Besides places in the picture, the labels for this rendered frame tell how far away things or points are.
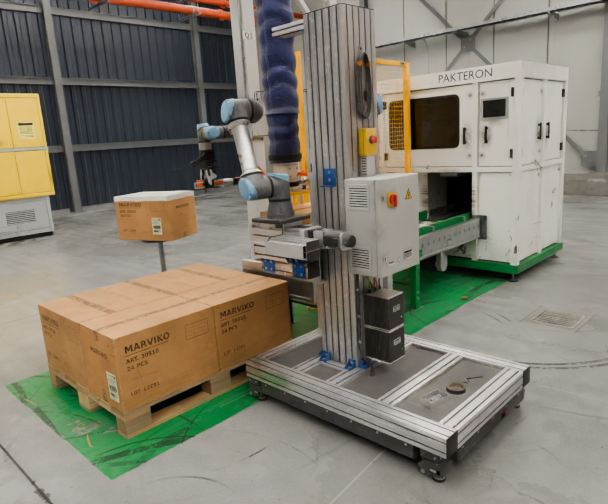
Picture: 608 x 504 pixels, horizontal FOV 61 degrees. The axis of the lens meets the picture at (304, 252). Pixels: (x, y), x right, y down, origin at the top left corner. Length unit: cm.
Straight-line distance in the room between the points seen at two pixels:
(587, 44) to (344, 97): 941
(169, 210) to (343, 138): 247
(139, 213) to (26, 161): 554
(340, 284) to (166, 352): 99
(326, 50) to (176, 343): 168
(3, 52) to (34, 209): 461
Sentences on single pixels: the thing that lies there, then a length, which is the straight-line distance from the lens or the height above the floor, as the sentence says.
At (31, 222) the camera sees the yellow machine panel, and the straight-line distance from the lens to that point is 1037.
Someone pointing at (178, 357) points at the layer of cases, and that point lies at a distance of 294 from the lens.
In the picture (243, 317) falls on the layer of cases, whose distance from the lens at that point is 315.
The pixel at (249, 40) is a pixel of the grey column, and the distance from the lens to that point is 471.
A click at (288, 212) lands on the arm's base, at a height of 107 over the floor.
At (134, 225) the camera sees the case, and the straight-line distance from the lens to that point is 498.
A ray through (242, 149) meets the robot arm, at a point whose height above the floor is 140.
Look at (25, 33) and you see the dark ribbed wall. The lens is 1409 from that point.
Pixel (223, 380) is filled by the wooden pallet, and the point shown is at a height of 8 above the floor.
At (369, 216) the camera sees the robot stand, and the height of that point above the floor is 106.
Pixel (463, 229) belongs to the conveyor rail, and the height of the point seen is 54.
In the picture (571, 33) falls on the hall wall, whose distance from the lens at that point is 1184.
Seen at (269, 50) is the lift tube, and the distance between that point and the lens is 348.
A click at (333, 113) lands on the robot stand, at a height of 154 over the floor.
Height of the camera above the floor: 144
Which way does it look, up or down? 12 degrees down
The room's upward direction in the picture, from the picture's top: 4 degrees counter-clockwise
